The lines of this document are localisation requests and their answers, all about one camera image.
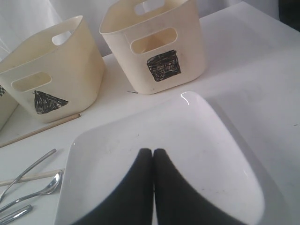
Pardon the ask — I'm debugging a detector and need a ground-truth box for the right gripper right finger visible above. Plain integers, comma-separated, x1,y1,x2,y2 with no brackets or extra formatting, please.
153,149,245,225

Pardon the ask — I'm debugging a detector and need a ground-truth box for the wooden chopstick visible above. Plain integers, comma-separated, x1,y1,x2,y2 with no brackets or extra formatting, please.
0,168,65,187
0,113,81,148

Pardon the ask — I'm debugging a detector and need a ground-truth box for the steel spoon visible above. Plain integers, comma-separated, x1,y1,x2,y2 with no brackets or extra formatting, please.
0,170,63,213

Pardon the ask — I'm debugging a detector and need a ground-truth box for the steel fork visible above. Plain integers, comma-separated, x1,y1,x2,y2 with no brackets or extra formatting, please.
0,149,57,202

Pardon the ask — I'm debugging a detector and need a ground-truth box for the cream bin with circle mark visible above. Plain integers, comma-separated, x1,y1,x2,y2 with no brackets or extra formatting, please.
0,86,18,129

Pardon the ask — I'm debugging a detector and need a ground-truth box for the white square plate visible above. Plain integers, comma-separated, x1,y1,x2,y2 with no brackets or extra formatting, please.
55,92,265,225

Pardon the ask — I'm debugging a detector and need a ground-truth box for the steel table knife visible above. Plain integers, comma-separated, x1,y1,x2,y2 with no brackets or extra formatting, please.
0,205,33,225

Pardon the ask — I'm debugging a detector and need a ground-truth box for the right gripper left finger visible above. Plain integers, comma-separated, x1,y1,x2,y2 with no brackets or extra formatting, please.
74,148,154,225

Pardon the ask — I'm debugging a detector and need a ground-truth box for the cream bin with square mark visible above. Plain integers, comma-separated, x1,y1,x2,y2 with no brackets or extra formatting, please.
99,0,207,95

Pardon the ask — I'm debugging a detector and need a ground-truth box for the cream bin with triangle mark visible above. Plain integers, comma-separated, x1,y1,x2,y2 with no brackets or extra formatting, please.
0,15,105,123

